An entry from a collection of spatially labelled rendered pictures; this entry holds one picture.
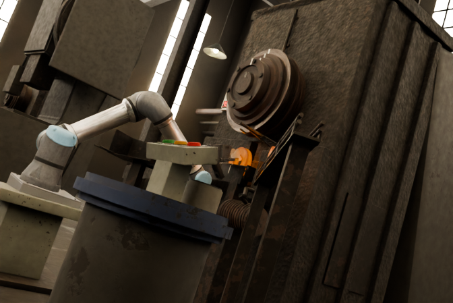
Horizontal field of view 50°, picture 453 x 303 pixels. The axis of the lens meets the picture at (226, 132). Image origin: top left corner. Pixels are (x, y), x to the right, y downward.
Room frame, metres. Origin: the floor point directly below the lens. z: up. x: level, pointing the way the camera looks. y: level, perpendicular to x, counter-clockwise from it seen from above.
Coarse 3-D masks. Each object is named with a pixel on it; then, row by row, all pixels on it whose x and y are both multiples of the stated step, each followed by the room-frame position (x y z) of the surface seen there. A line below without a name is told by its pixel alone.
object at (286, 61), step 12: (288, 60) 2.25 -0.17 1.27; (288, 72) 2.22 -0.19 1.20; (288, 84) 2.20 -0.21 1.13; (288, 96) 2.22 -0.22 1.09; (228, 108) 2.55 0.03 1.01; (276, 108) 2.22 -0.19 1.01; (288, 108) 2.25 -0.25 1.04; (228, 120) 2.52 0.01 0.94; (264, 120) 2.27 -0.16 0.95; (276, 120) 2.28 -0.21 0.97; (240, 132) 2.41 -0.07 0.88
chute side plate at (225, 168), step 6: (126, 168) 3.33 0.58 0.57; (204, 168) 2.57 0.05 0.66; (210, 168) 2.52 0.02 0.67; (222, 168) 2.44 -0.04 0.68; (228, 168) 2.40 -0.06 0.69; (234, 168) 2.36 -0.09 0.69; (240, 168) 2.32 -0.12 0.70; (144, 174) 3.09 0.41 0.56; (150, 174) 3.03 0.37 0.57; (210, 174) 2.51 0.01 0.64; (228, 174) 2.39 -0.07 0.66; (234, 174) 2.35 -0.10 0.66; (240, 174) 2.31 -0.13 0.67; (222, 180) 2.41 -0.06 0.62; (228, 180) 2.37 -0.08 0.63; (240, 180) 2.30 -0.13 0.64
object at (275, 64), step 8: (272, 56) 2.33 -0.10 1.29; (272, 64) 2.28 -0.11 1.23; (280, 64) 2.26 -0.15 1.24; (272, 72) 2.26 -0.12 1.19; (280, 72) 2.24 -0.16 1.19; (272, 80) 2.24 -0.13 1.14; (280, 80) 2.23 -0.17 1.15; (272, 88) 2.24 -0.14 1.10; (280, 88) 2.22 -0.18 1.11; (264, 96) 2.26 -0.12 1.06; (272, 96) 2.24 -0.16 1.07; (264, 104) 2.26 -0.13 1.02; (272, 104) 2.23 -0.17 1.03; (232, 112) 2.48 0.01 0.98; (240, 112) 2.39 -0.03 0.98; (248, 112) 2.33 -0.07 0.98; (256, 112) 2.29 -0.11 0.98; (264, 112) 2.26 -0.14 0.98; (240, 120) 2.40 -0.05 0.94; (248, 120) 2.35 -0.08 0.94; (256, 120) 2.30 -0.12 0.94
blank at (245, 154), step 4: (240, 148) 2.41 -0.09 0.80; (244, 148) 2.38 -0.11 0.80; (240, 152) 2.40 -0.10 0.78; (244, 152) 2.38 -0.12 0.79; (248, 152) 2.36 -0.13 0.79; (240, 156) 2.42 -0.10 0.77; (244, 156) 2.37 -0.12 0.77; (248, 156) 2.35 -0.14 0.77; (244, 160) 2.36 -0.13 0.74; (248, 160) 2.35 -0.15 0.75; (240, 164) 2.38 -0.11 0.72; (244, 164) 2.35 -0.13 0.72; (248, 164) 2.35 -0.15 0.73; (244, 172) 2.36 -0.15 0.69
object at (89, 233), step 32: (96, 192) 0.83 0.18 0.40; (128, 192) 0.82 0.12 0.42; (96, 224) 0.86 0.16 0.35; (128, 224) 0.84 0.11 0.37; (160, 224) 0.82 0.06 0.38; (192, 224) 0.82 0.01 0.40; (224, 224) 0.92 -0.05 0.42; (96, 256) 0.85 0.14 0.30; (128, 256) 0.83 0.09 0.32; (160, 256) 0.84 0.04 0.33; (192, 256) 0.88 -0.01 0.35; (64, 288) 0.87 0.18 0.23; (96, 288) 0.84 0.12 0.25; (128, 288) 0.83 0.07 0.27; (160, 288) 0.85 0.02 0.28; (192, 288) 0.91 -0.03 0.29
